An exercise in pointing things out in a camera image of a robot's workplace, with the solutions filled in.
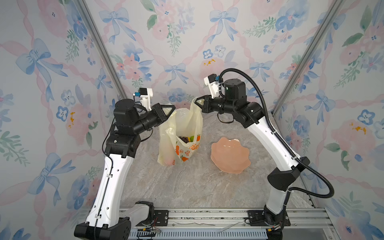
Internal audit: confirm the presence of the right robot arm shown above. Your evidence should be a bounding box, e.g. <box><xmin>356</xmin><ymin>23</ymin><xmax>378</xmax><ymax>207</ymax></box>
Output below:
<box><xmin>195</xmin><ymin>75</ymin><xmax>304</xmax><ymax>227</ymax></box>

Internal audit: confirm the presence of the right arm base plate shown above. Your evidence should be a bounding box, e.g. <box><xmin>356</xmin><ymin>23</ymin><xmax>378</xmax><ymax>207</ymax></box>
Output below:
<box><xmin>245</xmin><ymin>209</ymin><xmax>291</xmax><ymax>228</ymax></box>

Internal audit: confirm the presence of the right aluminium corner post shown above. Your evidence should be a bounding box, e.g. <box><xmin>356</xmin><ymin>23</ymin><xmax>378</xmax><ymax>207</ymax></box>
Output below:
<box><xmin>271</xmin><ymin>0</ymin><xmax>345</xmax><ymax>117</ymax></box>

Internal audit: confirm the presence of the black corrugated cable conduit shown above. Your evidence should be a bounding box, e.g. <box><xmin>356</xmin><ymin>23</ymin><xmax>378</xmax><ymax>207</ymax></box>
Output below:
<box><xmin>218</xmin><ymin>68</ymin><xmax>335</xmax><ymax>199</ymax></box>

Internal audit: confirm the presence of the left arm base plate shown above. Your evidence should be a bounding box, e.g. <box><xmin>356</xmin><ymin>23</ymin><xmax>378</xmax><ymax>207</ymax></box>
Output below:
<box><xmin>142</xmin><ymin>210</ymin><xmax>170</xmax><ymax>227</ymax></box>

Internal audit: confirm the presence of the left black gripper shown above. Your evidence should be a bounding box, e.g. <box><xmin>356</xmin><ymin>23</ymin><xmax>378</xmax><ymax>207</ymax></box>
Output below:
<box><xmin>132</xmin><ymin>105</ymin><xmax>175</xmax><ymax>138</ymax></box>

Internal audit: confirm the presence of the aluminium corner post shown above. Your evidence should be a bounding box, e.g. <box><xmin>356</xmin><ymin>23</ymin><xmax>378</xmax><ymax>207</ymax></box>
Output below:
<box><xmin>74</xmin><ymin>0</ymin><xmax>130</xmax><ymax>99</ymax></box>
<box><xmin>271</xmin><ymin>0</ymin><xmax>345</xmax><ymax>117</ymax></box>

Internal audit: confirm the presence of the cream plastic bag orange print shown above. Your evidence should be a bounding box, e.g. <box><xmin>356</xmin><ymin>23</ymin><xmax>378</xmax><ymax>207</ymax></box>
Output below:
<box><xmin>158</xmin><ymin>103</ymin><xmax>203</xmax><ymax>167</ymax></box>

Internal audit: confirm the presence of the left aluminium corner post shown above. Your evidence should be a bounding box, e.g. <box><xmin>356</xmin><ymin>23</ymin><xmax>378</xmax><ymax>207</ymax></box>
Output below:
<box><xmin>74</xmin><ymin>0</ymin><xmax>130</xmax><ymax>99</ymax></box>

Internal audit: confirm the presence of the dark purple grape bunch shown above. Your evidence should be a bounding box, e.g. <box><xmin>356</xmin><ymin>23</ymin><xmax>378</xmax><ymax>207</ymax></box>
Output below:
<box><xmin>179</xmin><ymin>136</ymin><xmax>191</xmax><ymax>143</ymax></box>

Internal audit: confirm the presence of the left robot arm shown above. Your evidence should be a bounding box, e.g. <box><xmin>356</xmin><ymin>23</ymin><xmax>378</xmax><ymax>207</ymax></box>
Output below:
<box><xmin>74</xmin><ymin>99</ymin><xmax>176</xmax><ymax>240</ymax></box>

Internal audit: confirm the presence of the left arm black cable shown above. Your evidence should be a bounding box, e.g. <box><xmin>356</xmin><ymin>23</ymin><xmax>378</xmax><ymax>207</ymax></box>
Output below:
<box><xmin>101</xmin><ymin>118</ymin><xmax>116</xmax><ymax>157</ymax></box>

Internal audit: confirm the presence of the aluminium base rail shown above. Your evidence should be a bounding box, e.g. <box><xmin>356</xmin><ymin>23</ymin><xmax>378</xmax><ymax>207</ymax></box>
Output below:
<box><xmin>120</xmin><ymin>208</ymin><xmax>340</xmax><ymax>240</ymax></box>

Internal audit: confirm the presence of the pink flower-shaped plate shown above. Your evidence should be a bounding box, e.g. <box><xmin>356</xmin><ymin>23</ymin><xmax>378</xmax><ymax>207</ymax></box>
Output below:
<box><xmin>211</xmin><ymin>137</ymin><xmax>251</xmax><ymax>174</ymax></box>

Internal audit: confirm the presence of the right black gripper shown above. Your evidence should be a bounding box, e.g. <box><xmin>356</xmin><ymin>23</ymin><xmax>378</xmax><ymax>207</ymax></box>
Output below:
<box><xmin>193</xmin><ymin>96</ymin><xmax>238</xmax><ymax>119</ymax></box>

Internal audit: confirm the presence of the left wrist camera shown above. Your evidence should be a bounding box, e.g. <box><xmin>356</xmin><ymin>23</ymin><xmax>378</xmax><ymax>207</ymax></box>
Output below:
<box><xmin>133</xmin><ymin>88</ymin><xmax>153</xmax><ymax>111</ymax></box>

